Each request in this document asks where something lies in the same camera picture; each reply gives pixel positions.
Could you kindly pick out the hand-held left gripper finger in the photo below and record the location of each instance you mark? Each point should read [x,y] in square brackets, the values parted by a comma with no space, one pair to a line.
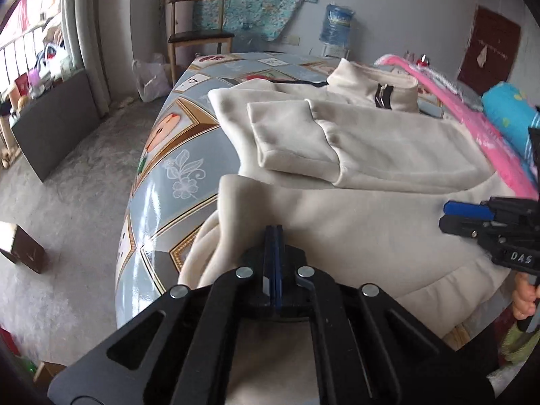
[278,261]
[269,257]

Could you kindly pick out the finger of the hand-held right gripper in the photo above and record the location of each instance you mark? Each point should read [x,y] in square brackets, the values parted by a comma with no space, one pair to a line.
[457,225]
[464,210]

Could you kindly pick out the cream zip jacket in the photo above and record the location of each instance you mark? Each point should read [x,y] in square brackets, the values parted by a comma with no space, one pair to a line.
[358,228]

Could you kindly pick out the person's right hand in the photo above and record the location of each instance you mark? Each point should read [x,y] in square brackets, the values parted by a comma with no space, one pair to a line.
[521,299]

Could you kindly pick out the pink floral blanket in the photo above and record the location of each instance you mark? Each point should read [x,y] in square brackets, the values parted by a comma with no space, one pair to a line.
[464,118]

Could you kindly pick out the blue patterned pillow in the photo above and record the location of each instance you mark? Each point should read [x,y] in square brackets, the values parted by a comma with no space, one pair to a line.
[506,114]

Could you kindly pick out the fruit-print tablecloth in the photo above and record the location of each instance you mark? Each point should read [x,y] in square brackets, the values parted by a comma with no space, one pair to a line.
[168,202]

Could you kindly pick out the red bottle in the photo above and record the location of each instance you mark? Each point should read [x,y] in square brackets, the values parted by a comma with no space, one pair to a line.
[425,60]

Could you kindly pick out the beige hanging cloth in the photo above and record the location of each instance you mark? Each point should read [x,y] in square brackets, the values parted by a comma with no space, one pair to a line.
[483,55]

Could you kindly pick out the clear glass jar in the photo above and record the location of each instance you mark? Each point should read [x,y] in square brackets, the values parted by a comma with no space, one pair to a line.
[409,56]

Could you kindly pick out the brown door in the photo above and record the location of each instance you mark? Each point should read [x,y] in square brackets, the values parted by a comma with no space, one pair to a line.
[489,33]

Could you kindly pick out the white water dispenser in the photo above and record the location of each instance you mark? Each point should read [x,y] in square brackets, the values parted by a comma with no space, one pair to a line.
[335,52]

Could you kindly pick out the clear plastic bag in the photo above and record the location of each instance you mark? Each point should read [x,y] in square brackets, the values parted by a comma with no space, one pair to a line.
[149,78]

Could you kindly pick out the empty clear water jug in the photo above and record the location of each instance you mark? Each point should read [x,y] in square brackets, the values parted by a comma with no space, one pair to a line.
[249,42]

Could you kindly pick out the blue water bottle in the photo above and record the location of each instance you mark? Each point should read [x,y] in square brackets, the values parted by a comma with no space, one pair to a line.
[335,25]

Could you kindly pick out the wooden chair with dark seat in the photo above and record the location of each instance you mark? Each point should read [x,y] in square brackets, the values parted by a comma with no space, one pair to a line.
[198,37]

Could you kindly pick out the brown cardboard box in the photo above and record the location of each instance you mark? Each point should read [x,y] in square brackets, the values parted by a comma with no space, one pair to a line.
[25,253]

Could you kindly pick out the small open cardboard box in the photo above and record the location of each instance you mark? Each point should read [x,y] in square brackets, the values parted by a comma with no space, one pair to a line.
[48,373]

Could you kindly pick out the dark grey cabinet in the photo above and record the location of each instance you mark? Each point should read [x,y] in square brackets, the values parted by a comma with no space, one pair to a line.
[55,122]

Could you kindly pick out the grey curtain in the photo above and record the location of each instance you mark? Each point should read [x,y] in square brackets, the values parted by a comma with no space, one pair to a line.
[90,50]

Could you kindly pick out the red gift bag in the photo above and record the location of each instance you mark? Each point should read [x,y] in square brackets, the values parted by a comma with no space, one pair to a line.
[8,341]

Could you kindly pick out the white printed plastic bag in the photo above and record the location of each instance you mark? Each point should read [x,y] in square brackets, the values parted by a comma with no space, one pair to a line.
[51,57]

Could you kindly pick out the red box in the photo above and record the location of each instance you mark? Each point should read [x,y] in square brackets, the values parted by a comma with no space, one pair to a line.
[22,85]

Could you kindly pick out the metal window railing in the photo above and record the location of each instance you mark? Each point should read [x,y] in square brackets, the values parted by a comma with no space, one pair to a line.
[25,46]

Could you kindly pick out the white wall socket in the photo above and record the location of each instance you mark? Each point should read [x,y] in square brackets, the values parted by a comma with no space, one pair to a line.
[291,41]

